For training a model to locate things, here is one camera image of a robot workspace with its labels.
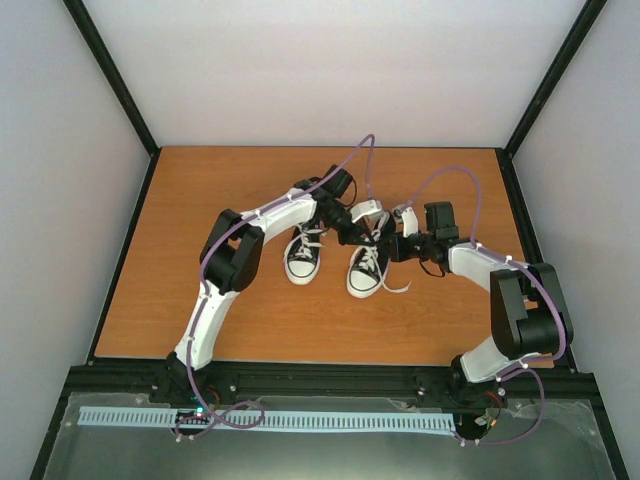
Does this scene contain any white shoelace of sneaker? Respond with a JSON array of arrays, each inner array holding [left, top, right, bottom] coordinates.
[[352, 214, 412, 294], [284, 226, 326, 264]]

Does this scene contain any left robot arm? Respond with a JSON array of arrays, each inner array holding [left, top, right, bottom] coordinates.
[[172, 166, 373, 403]]

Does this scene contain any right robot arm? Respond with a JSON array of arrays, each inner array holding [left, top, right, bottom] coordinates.
[[388, 202, 574, 404]]

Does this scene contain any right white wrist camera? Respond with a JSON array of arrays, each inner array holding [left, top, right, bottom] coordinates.
[[393, 206, 419, 238]]

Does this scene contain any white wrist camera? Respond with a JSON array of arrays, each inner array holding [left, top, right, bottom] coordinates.
[[393, 206, 419, 238], [349, 199, 384, 224]]

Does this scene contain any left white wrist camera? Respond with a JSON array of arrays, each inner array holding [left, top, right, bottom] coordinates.
[[349, 199, 384, 224]]

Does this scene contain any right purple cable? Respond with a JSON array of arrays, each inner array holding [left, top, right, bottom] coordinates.
[[404, 165, 575, 447]]

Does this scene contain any purple cable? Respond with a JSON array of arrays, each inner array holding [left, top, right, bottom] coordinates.
[[184, 133, 376, 442], [404, 165, 575, 447]]

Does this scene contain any white slotted cable duct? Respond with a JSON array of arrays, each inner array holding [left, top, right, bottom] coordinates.
[[77, 406, 455, 436]]

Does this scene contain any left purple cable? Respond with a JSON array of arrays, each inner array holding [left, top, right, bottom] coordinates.
[[184, 133, 376, 442]]

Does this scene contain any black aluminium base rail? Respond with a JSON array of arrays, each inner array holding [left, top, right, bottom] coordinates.
[[64, 363, 599, 406]]

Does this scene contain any right black frame post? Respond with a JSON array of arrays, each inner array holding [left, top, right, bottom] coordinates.
[[503, 0, 609, 157]]

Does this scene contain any black frame post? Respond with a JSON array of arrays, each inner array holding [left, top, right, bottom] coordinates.
[[503, 0, 609, 157], [62, 0, 162, 157]]

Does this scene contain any left black frame post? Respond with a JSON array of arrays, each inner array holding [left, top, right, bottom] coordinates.
[[62, 0, 162, 157]]

